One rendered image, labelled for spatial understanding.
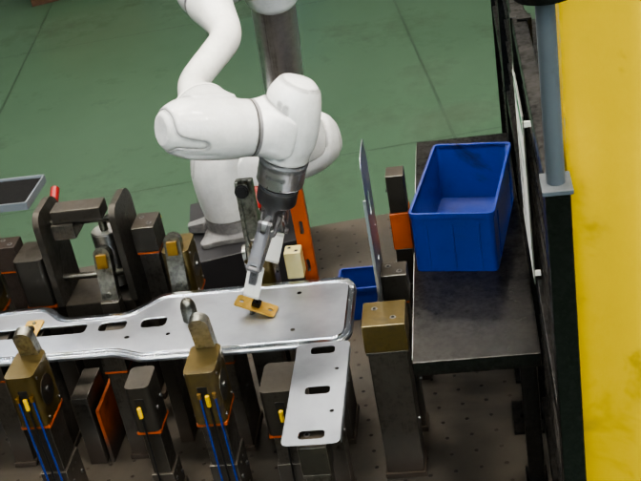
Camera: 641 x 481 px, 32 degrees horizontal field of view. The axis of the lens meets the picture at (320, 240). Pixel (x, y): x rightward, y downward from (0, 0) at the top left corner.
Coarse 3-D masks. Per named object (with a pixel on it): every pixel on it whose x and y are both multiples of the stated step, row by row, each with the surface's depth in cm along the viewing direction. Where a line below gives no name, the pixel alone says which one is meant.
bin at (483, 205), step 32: (448, 160) 236; (480, 160) 234; (416, 192) 218; (448, 192) 240; (480, 192) 238; (512, 192) 234; (416, 224) 212; (448, 224) 210; (480, 224) 208; (416, 256) 216; (448, 256) 213; (480, 256) 211
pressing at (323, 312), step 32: (224, 288) 228; (288, 288) 225; (320, 288) 223; (352, 288) 222; (0, 320) 233; (32, 320) 230; (64, 320) 228; (96, 320) 226; (128, 320) 224; (224, 320) 219; (256, 320) 217; (288, 320) 215; (320, 320) 213; (352, 320) 212; (0, 352) 221; (64, 352) 218; (96, 352) 216; (128, 352) 215; (160, 352) 213; (224, 352) 210; (256, 352) 209
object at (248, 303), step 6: (240, 300) 219; (246, 300) 219; (252, 300) 219; (258, 300) 218; (240, 306) 217; (246, 306) 217; (252, 306) 217; (258, 306) 217; (264, 306) 218; (270, 306) 219; (276, 306) 219; (258, 312) 216; (264, 312) 217; (270, 312) 217
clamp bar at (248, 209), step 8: (240, 184) 220; (248, 184) 222; (240, 192) 220; (248, 192) 220; (240, 200) 223; (248, 200) 224; (256, 200) 224; (240, 208) 224; (248, 208) 225; (256, 208) 224; (240, 216) 225; (248, 216) 225; (256, 216) 224; (248, 224) 226; (256, 224) 225; (248, 232) 227; (248, 240) 227; (248, 248) 227; (248, 256) 228
